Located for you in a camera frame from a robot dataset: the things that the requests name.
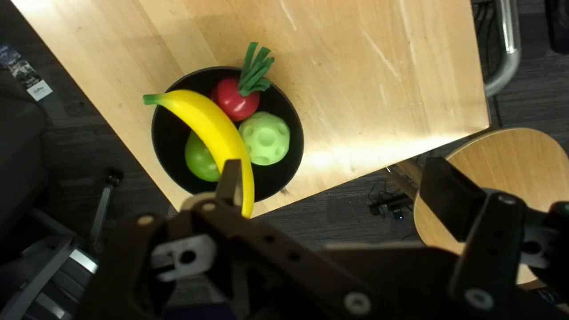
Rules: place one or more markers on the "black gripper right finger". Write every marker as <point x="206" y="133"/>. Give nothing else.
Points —
<point x="446" y="190"/>

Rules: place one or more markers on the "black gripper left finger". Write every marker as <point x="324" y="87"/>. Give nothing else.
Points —
<point x="229" y="181"/>

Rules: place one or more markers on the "light green dimpled ball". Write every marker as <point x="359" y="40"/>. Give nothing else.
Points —
<point x="263" y="140"/>

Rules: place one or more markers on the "yellow toy banana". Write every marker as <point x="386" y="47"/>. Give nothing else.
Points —
<point x="206" y="122"/>

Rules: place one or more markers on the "red toy radish green leaves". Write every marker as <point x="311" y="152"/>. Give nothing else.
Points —
<point x="233" y="103"/>

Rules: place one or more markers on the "round wooden stool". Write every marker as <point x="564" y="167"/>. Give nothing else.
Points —
<point x="509" y="161"/>

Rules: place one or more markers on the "small black bowl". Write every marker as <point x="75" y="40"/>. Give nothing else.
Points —
<point x="165" y="135"/>

